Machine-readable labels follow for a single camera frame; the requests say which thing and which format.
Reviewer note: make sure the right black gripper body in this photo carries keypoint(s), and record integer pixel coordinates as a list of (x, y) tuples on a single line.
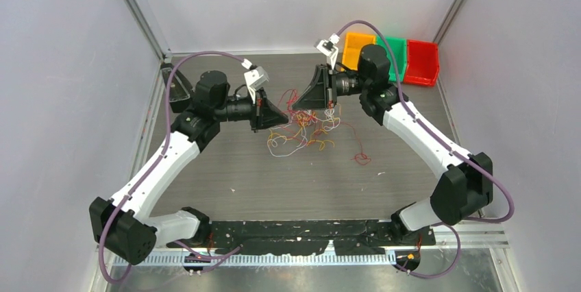
[(331, 87)]

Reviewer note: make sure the green plastic bin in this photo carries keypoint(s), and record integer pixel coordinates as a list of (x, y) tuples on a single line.
[(399, 49)]

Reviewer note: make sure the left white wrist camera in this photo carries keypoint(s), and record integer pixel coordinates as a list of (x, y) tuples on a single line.
[(255, 78)]

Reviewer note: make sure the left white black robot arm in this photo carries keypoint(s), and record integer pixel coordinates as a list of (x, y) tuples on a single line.
[(123, 224)]

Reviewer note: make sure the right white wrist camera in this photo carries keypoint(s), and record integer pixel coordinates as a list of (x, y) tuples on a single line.
[(328, 47)]

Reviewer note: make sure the black wedge stand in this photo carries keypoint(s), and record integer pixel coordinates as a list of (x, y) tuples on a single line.
[(180, 92)]

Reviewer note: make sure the red plastic bin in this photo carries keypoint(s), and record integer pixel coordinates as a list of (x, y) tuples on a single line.
[(422, 63)]

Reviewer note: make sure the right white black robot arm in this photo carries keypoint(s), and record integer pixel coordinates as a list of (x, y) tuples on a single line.
[(463, 187)]

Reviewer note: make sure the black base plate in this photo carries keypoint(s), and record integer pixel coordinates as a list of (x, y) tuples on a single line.
[(299, 235)]

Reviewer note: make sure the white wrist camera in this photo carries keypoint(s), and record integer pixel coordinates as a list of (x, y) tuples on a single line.
[(255, 78), (328, 47)]

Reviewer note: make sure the yellow plastic bin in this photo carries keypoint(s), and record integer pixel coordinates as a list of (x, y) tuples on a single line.
[(354, 42)]

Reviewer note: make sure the aluminium frame rail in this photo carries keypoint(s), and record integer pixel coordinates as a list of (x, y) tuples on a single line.
[(481, 235)]

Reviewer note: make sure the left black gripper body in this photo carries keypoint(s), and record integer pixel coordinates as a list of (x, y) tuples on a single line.
[(256, 110)]

